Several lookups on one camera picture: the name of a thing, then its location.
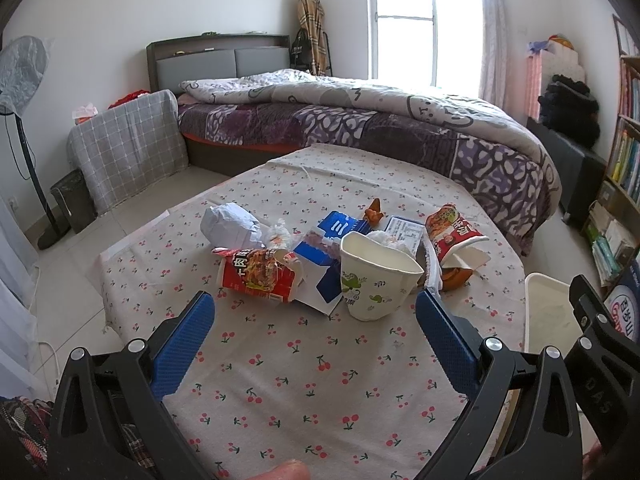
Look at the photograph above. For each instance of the orange peel piece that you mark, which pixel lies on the orange peel piece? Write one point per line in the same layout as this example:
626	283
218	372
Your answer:
374	214
454	278

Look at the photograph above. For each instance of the standing fan with cover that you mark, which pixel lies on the standing fan with cover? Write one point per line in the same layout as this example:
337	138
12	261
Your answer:
23	64

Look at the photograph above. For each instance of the upper Ganten water carton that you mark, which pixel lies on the upper Ganten water carton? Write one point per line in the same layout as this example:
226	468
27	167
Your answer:
623	302

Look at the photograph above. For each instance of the blue carton box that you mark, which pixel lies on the blue carton box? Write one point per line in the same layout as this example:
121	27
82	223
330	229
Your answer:
319	253

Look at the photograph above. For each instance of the black storage bench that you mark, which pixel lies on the black storage bench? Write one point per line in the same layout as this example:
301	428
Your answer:
581	172

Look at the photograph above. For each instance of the small black trash bin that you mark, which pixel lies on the small black trash bin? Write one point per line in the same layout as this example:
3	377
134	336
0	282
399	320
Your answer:
73	198

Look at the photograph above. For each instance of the white plastic waste bin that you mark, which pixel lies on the white plastic waste bin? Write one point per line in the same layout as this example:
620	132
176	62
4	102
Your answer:
550	317

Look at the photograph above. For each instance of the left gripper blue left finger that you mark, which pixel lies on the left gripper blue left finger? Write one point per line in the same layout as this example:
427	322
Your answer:
175	344

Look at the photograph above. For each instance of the black clothes pile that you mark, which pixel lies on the black clothes pile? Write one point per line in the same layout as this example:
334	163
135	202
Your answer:
568	107

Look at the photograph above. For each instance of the white label blue box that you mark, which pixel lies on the white label blue box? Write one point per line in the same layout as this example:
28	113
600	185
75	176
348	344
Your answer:
407	233

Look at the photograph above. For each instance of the white paper cup green print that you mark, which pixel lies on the white paper cup green print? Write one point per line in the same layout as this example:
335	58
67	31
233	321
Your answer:
376	280

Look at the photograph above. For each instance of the plaid coat on rack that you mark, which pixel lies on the plaid coat on rack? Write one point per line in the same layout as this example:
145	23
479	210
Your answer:
310	15

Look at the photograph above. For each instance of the wooden bookshelf with books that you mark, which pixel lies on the wooden bookshelf with books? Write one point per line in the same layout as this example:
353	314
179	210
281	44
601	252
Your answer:
612	227

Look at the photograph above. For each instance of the cherry print tablecloth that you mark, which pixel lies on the cherry print tablecloth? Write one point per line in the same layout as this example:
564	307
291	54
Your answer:
351	400

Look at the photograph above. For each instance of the window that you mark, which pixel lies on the window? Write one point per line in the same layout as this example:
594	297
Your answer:
421	43

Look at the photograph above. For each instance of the grey checked covered chair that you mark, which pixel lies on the grey checked covered chair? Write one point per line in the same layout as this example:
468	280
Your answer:
127	148

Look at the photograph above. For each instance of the bed with grey headboard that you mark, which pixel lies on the bed with grey headboard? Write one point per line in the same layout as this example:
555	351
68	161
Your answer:
215	57

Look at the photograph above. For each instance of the sheer curtain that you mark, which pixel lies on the sheer curtain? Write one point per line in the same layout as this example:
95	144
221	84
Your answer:
494	72

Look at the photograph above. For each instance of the white patterned duvet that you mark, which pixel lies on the white patterned duvet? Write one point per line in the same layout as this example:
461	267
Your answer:
434	106

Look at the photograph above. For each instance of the person's left hand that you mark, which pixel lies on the person's left hand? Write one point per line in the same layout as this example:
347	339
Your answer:
289	470

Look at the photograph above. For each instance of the white tissue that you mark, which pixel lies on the white tissue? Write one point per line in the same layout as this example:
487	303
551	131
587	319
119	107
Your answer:
278	237

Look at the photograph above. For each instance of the pink folded mat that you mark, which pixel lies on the pink folded mat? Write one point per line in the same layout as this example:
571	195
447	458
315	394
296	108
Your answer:
541	66

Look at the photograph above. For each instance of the torn red noodle cup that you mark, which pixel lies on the torn red noodle cup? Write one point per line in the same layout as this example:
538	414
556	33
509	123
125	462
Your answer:
455	240

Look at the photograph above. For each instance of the black handbag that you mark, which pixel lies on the black handbag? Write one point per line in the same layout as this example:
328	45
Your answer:
301	51

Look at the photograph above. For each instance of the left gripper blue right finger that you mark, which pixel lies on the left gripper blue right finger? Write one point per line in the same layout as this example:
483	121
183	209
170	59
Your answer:
454	341

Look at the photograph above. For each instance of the red instant noodle cup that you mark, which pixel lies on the red instant noodle cup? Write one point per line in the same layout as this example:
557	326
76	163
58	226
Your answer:
273	274

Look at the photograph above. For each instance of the person's right hand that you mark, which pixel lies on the person's right hand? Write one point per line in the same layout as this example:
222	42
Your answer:
591	460

